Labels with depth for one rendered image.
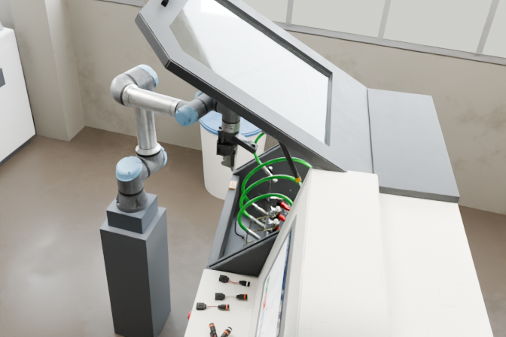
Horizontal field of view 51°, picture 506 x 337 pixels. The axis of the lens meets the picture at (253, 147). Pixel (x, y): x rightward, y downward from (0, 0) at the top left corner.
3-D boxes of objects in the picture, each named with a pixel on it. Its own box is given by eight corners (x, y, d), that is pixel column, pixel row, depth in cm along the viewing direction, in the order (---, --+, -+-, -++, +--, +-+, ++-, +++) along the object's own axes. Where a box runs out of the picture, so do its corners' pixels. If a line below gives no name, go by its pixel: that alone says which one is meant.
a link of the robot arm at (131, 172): (111, 187, 246) (108, 164, 239) (132, 174, 256) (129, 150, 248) (131, 198, 241) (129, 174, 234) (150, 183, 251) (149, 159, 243)
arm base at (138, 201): (110, 208, 249) (108, 192, 244) (125, 189, 261) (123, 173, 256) (139, 216, 246) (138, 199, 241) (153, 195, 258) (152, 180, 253)
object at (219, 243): (230, 198, 277) (232, 174, 268) (239, 200, 277) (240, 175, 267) (205, 291, 226) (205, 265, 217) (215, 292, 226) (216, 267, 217)
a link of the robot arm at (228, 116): (227, 87, 210) (245, 94, 206) (227, 111, 216) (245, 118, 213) (216, 95, 204) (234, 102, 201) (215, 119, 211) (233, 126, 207)
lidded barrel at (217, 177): (271, 171, 429) (278, 104, 393) (252, 211, 388) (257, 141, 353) (212, 158, 440) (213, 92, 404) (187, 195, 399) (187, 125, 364)
